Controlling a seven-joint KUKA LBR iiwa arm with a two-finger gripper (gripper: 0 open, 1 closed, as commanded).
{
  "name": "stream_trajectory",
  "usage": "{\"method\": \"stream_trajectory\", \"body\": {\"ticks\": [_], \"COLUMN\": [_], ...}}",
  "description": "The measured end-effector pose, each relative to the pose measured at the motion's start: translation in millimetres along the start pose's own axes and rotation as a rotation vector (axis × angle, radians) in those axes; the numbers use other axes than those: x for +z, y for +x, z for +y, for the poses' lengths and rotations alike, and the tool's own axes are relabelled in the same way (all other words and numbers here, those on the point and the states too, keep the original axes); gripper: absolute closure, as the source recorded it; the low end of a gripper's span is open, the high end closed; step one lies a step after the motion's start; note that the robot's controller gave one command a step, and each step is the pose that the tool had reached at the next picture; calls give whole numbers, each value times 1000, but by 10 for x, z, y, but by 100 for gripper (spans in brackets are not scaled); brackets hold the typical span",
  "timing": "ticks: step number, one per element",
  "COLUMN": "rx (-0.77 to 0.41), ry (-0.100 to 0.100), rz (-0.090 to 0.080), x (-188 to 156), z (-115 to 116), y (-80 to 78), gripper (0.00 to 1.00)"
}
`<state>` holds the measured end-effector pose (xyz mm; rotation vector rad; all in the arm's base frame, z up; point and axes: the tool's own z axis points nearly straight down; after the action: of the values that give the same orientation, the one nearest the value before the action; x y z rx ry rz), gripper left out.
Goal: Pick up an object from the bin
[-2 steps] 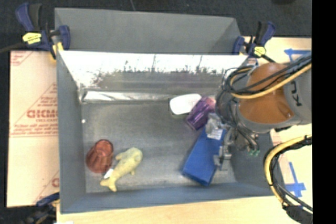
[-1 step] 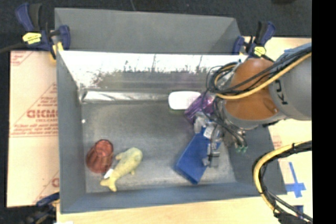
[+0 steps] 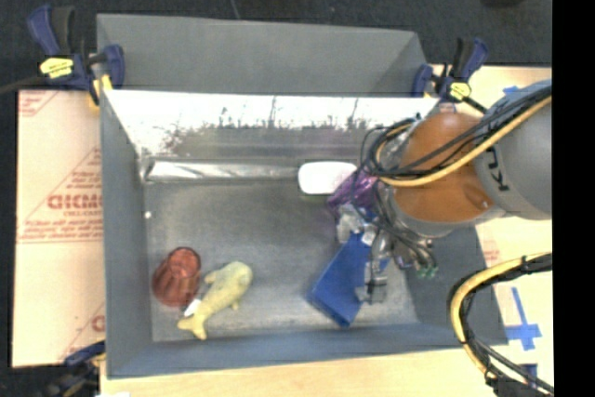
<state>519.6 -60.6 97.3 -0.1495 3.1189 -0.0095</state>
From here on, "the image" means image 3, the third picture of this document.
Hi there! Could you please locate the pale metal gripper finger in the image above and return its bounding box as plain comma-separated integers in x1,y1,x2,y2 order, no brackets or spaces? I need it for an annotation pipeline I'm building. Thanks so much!
336,205,376,246
354,263,390,306

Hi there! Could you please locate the purple shiny packet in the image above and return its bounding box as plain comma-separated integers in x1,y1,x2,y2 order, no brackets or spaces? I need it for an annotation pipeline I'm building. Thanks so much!
326,169,378,214

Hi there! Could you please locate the blue flat box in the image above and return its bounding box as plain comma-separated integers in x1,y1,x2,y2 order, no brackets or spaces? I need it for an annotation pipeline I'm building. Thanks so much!
305,207,394,330

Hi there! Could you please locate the white rounded block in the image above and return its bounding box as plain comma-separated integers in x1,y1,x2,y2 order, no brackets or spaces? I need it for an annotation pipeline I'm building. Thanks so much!
297,160,359,197

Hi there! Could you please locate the yellow toy whale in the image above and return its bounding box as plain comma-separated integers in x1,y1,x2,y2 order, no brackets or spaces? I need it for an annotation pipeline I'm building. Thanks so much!
176,260,255,341

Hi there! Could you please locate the red translucent cup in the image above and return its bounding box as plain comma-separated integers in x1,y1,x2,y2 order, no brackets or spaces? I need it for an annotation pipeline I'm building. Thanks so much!
151,245,203,309

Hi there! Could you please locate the grey metal bin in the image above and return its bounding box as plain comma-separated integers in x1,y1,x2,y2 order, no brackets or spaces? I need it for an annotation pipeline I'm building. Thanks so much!
96,12,509,380

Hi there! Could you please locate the brown cardboard board, red print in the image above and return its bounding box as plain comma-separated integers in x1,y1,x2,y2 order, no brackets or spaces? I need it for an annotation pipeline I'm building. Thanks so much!
9,87,107,369

